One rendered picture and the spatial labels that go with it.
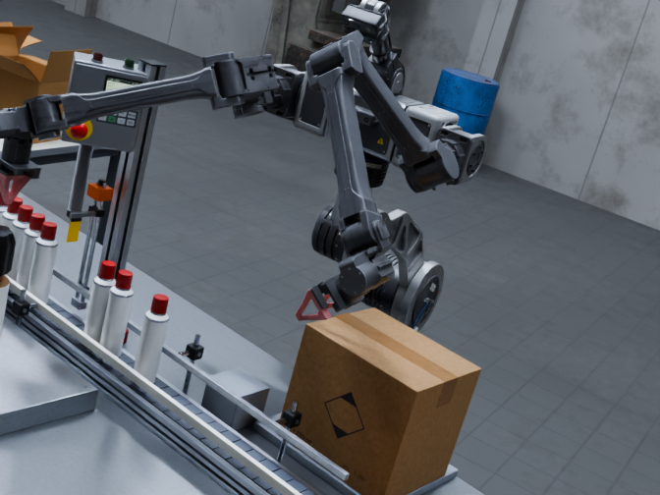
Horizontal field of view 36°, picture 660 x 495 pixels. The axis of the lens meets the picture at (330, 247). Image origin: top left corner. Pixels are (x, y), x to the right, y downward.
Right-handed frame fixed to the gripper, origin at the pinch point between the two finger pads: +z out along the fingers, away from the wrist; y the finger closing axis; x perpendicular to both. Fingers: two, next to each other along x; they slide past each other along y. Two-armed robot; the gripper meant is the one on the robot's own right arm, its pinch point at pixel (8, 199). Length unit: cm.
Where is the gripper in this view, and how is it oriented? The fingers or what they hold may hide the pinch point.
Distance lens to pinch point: 222.7
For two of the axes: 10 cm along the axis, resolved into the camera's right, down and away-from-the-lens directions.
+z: -2.6, 9.1, 3.2
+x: 6.2, -1.0, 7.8
